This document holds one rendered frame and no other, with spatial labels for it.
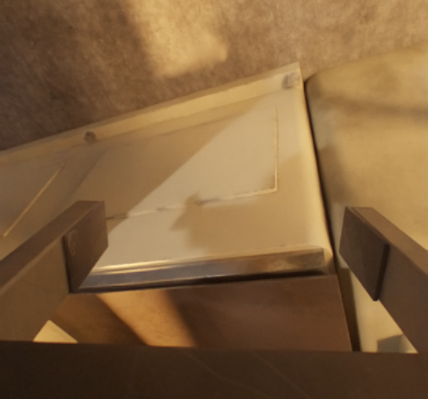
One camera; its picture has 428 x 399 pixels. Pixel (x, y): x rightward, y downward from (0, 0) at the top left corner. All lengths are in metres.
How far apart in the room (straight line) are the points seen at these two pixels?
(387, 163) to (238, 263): 0.28
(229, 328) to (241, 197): 0.21
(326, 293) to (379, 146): 0.27
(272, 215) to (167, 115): 0.55
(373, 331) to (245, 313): 0.20
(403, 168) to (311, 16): 0.47
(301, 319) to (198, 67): 0.68
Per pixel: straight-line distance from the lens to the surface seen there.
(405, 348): 0.60
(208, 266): 0.48
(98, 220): 0.16
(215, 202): 0.56
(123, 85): 1.02
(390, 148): 0.59
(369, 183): 0.52
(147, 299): 0.54
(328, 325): 0.53
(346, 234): 0.17
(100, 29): 0.98
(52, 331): 0.75
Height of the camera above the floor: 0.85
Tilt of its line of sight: 49 degrees down
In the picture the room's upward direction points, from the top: 168 degrees counter-clockwise
